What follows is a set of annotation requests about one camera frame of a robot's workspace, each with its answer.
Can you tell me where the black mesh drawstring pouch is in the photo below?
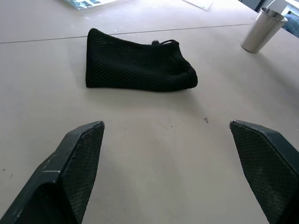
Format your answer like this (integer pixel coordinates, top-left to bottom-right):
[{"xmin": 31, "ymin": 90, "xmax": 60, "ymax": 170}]
[{"xmin": 85, "ymin": 28, "xmax": 199, "ymax": 92}]

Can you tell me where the stainless steel cup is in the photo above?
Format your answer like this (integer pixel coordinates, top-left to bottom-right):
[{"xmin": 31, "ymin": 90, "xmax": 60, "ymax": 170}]
[{"xmin": 240, "ymin": 7, "xmax": 288, "ymax": 53}]

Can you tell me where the teal patterned plastic sheet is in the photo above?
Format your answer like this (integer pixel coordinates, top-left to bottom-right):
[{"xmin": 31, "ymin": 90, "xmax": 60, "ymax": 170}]
[{"xmin": 62, "ymin": 0, "xmax": 115, "ymax": 11}]

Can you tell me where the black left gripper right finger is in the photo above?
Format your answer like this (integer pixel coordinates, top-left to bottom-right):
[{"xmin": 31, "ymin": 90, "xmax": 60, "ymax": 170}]
[{"xmin": 229, "ymin": 119, "xmax": 299, "ymax": 224}]

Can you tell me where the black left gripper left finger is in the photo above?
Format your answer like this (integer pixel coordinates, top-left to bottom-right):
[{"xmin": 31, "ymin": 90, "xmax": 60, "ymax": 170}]
[{"xmin": 0, "ymin": 120, "xmax": 105, "ymax": 224}]

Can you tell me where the white paper sheet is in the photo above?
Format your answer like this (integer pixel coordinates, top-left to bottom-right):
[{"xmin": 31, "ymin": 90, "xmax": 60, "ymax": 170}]
[{"xmin": 182, "ymin": 0, "xmax": 214, "ymax": 11}]

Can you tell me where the blue fabric object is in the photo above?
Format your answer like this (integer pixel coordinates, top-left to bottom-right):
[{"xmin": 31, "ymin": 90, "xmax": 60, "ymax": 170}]
[{"xmin": 282, "ymin": 13, "xmax": 299, "ymax": 38}]

